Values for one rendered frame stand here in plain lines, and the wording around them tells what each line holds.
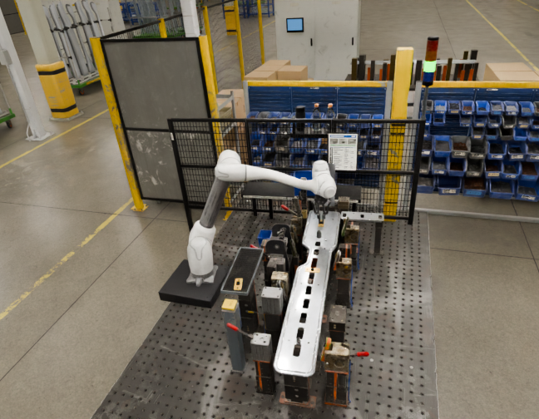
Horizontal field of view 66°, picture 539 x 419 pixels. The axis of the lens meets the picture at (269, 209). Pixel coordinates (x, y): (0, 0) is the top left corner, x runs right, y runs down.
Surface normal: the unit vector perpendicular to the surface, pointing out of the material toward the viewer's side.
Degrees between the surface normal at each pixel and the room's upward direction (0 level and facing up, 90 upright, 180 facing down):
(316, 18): 90
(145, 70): 89
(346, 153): 90
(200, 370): 0
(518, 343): 0
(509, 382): 0
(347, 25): 90
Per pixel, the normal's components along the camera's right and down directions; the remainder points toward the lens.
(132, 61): -0.31, 0.50
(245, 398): -0.07, -0.86
